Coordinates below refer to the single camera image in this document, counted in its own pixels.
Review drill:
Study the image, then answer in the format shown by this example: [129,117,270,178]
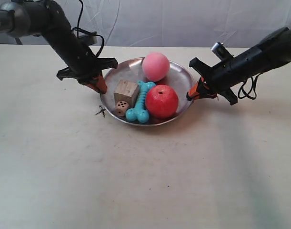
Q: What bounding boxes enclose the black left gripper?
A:
[56,45,118,94]

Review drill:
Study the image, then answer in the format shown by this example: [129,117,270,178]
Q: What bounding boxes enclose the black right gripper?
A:
[187,53,245,105]

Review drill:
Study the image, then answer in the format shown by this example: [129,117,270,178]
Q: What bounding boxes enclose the round silver metal plate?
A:
[100,57,194,126]

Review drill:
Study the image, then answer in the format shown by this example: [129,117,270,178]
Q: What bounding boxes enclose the large wooden cube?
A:
[113,79,139,107]

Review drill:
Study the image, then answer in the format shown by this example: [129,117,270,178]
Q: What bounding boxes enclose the small wooden die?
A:
[115,100,130,117]

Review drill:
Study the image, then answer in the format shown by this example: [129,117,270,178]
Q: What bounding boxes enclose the red ball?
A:
[145,84,179,119]

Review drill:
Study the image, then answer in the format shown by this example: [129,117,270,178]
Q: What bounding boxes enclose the pink ball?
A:
[142,52,170,82]

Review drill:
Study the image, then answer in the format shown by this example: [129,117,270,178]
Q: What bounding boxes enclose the turquoise rubber bone toy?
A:
[125,81,156,124]

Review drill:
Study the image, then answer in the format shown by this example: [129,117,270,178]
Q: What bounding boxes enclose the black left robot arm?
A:
[0,0,118,94]

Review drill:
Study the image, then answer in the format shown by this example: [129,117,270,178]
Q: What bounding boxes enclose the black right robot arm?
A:
[186,27,291,105]

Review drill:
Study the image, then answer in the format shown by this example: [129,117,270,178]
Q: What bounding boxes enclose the black cross mark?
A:
[95,105,106,118]

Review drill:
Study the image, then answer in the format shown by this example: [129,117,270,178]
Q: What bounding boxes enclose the blue-grey backdrop cloth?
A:
[59,0,291,47]

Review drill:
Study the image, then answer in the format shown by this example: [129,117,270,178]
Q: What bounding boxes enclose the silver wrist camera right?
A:
[211,42,233,61]

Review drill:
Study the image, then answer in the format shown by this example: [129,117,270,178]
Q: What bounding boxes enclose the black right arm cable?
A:
[238,73,261,100]

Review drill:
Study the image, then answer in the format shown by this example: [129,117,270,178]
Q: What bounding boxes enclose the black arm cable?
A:
[72,0,105,58]
[238,73,261,100]

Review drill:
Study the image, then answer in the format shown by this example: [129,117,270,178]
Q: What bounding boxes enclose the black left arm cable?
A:
[72,0,105,58]

